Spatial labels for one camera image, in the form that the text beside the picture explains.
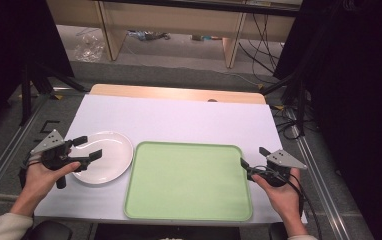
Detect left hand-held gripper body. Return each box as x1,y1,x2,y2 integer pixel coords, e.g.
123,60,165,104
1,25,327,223
29,129,89,190

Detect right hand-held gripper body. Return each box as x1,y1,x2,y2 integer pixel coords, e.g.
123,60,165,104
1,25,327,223
247,148,309,188

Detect white plate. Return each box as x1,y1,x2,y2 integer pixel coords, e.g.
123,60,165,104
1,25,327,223
66,130,135,186

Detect person's left hand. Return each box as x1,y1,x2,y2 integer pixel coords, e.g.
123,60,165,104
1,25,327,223
10,160,82,216

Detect person's right hand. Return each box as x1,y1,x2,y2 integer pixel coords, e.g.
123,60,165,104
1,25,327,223
250,167,309,238

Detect green tray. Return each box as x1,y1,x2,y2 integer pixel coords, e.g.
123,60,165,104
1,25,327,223
123,140,254,222

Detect black metal stand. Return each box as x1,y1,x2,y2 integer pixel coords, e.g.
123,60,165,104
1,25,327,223
261,72,310,137
18,62,88,127

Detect black chair seat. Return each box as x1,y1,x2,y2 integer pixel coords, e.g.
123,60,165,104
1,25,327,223
25,219,74,240

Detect white table sheet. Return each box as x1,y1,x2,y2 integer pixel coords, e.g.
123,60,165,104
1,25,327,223
33,93,309,225

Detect clear plastic bag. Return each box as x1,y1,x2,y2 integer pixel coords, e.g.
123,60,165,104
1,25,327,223
73,30,106,63

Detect wooden table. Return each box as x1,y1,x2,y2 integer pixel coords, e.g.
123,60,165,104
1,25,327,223
88,83,267,105

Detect dark curtain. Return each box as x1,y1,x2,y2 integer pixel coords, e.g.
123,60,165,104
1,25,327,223
0,0,76,148
272,0,382,240

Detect bluish clutter under desk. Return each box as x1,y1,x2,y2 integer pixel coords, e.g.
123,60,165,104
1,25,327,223
126,29,172,42

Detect beige wooden desk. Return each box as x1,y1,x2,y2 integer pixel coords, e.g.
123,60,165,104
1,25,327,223
46,0,297,70

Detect black cable bundle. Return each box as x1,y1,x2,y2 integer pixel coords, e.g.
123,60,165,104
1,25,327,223
271,102,307,141

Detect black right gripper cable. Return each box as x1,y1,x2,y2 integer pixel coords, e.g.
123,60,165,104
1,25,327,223
254,164,324,240

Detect aluminium rail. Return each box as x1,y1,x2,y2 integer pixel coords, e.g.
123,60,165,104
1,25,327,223
284,108,358,240
0,95,52,209

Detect black floor cables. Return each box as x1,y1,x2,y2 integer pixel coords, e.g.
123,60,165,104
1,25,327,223
238,12,282,85

